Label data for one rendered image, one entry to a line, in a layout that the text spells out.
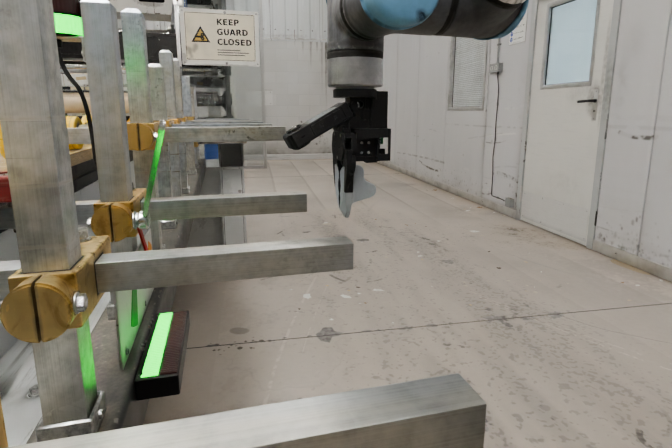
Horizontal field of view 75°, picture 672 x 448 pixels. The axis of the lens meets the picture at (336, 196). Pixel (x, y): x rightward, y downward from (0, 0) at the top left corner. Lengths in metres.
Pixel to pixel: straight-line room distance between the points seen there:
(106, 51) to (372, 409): 0.54
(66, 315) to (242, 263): 0.16
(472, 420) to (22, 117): 0.38
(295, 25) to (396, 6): 8.90
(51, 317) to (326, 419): 0.25
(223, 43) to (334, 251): 2.55
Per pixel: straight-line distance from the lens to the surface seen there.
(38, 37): 0.42
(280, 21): 9.45
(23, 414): 0.72
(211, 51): 2.95
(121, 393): 0.55
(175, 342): 0.62
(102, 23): 0.67
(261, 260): 0.46
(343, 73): 0.69
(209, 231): 3.18
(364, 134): 0.70
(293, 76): 9.33
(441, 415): 0.26
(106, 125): 0.66
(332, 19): 0.71
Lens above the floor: 0.99
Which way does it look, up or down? 11 degrees down
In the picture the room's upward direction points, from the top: straight up
